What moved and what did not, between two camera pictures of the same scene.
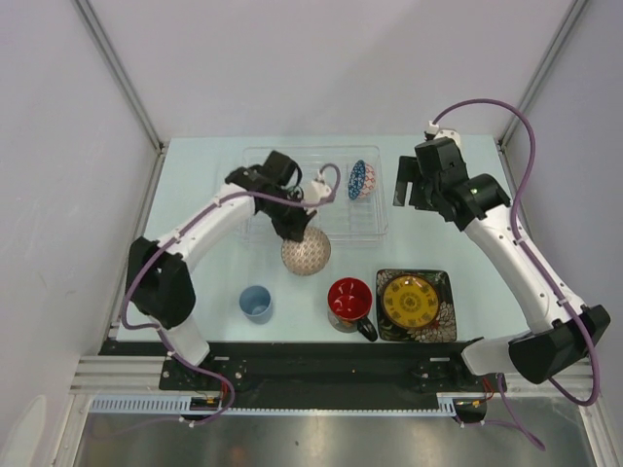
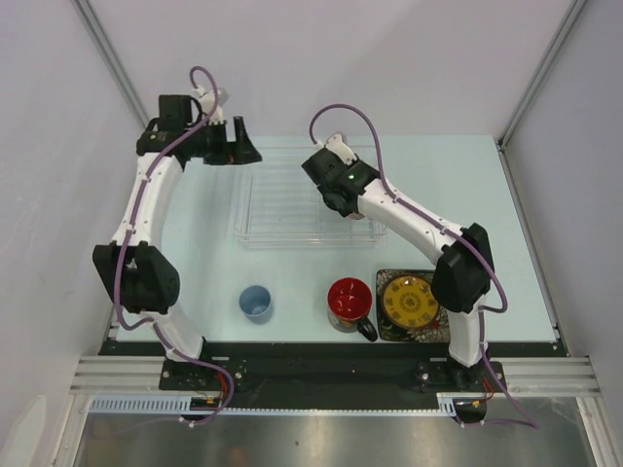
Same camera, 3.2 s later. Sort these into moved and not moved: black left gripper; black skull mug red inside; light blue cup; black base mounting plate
Moved: black left gripper
Not moved: black base mounting plate; black skull mug red inside; light blue cup
